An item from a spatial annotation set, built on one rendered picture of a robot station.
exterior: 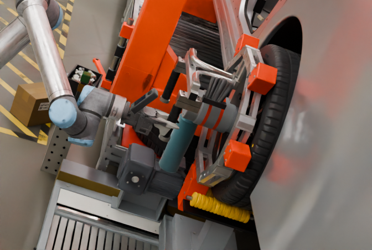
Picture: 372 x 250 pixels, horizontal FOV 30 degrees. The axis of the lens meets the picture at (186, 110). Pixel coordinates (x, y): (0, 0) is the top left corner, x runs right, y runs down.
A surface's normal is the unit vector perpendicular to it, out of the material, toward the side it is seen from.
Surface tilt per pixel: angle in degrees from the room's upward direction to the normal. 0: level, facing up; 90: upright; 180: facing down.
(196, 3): 90
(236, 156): 90
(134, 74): 90
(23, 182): 0
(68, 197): 0
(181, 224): 0
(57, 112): 59
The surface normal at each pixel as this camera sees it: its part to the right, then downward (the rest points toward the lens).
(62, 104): -0.26, -0.30
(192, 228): 0.37, -0.84
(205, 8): 0.03, 0.43
